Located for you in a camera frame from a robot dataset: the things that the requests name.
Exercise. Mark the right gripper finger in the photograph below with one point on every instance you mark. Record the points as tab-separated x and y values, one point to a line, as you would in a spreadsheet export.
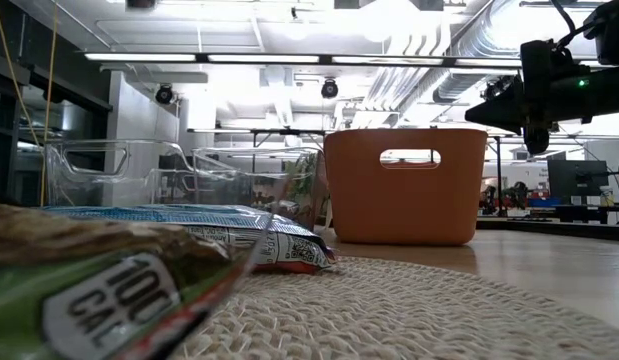
509	121
506	102

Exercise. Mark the blue granola bar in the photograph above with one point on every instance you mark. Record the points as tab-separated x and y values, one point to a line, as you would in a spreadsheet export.
189	215

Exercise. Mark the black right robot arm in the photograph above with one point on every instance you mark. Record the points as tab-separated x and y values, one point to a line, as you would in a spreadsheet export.
614	95

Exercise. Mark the black ceiling spotlight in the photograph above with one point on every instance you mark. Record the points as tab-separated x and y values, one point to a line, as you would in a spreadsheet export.
494	88
329	88
164	94

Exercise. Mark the black monitor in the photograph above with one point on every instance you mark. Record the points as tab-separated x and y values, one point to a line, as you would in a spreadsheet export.
576	177

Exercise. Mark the orange plastic bin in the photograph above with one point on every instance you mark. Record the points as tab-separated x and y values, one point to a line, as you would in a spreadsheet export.
404	210

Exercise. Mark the small green plant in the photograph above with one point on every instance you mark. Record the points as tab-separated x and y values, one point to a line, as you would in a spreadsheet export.
304	172

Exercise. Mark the round woven mat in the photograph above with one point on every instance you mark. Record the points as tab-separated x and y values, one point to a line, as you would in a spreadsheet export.
389	320

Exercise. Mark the long strip light bar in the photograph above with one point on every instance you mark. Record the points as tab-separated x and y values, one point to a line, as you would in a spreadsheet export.
264	58

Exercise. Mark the clear plastic bin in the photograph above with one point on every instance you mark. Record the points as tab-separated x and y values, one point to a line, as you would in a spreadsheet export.
249	150
114	142

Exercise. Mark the silver ceiling duct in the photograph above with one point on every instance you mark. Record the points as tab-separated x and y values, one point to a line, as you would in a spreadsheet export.
469	45

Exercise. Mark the black aluminium table frame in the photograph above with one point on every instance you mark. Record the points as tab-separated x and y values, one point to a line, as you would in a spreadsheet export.
564	229

